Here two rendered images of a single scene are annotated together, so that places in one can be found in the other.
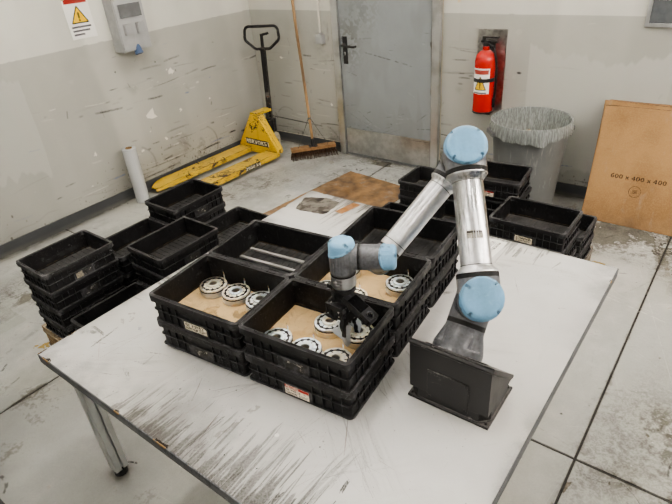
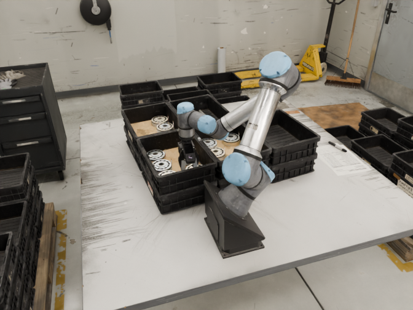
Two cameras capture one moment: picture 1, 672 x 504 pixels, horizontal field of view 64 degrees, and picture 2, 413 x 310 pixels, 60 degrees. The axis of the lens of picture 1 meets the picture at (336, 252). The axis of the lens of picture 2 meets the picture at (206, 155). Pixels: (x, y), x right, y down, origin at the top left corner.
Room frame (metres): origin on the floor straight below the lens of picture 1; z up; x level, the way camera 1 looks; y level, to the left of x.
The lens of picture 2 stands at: (0.14, -0.91, 1.85)
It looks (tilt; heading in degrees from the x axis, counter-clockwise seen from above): 32 degrees down; 34
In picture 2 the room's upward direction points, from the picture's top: 1 degrees counter-clockwise
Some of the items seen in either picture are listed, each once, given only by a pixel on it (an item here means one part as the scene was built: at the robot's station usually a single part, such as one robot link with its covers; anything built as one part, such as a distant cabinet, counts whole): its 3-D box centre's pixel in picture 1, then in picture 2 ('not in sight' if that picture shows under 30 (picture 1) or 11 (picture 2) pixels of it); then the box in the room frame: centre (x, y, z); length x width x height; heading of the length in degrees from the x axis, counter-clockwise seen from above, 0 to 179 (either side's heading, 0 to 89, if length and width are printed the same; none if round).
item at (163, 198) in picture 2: (321, 357); (176, 178); (1.33, 0.08, 0.76); 0.40 x 0.30 x 0.12; 56
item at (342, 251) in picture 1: (342, 256); (186, 115); (1.31, -0.02, 1.15); 0.09 x 0.08 x 0.11; 81
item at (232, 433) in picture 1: (346, 376); (221, 208); (1.66, 0.00, 0.35); 1.60 x 1.60 x 0.70; 50
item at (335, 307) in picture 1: (343, 300); (186, 145); (1.31, -0.01, 0.99); 0.09 x 0.08 x 0.12; 50
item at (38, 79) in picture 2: not in sight; (31, 125); (1.62, 1.92, 0.45); 0.60 x 0.45 x 0.90; 50
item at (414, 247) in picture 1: (399, 243); (276, 136); (1.83, -0.25, 0.87); 0.40 x 0.30 x 0.11; 56
